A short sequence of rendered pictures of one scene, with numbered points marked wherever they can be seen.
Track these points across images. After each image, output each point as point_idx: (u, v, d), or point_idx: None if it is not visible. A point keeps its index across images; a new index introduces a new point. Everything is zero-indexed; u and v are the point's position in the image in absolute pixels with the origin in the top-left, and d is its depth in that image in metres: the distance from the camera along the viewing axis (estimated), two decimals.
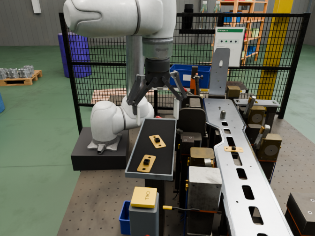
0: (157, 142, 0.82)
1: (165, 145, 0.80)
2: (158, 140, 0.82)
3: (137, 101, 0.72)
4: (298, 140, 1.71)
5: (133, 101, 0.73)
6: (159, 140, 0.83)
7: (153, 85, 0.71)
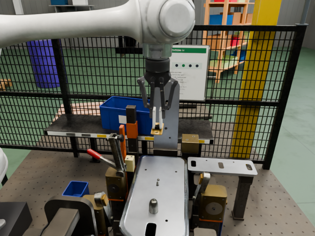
0: (156, 129, 0.80)
1: (161, 134, 0.77)
2: (157, 127, 0.79)
3: (150, 104, 0.76)
4: (288, 217, 1.14)
5: (150, 105, 0.77)
6: None
7: (153, 84, 0.72)
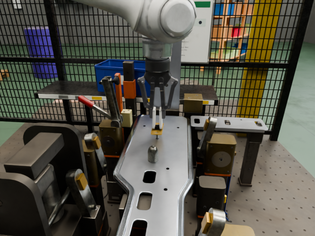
0: (156, 129, 0.80)
1: (161, 134, 0.77)
2: (157, 127, 0.79)
3: (150, 104, 0.76)
4: (299, 184, 1.04)
5: (150, 105, 0.77)
6: None
7: (153, 84, 0.72)
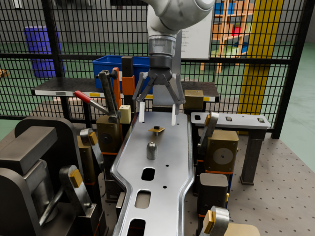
0: (155, 129, 0.79)
1: (159, 131, 0.75)
2: (156, 126, 0.78)
3: (140, 97, 0.78)
4: (303, 182, 1.01)
5: (139, 98, 0.80)
6: (159, 128, 0.79)
7: (153, 81, 0.76)
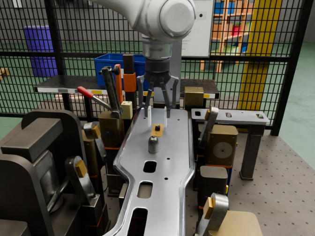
0: (156, 130, 0.80)
1: (161, 135, 0.77)
2: (157, 128, 0.79)
3: (146, 103, 0.76)
4: (301, 178, 1.03)
5: (145, 104, 0.77)
6: (160, 129, 0.80)
7: (153, 84, 0.72)
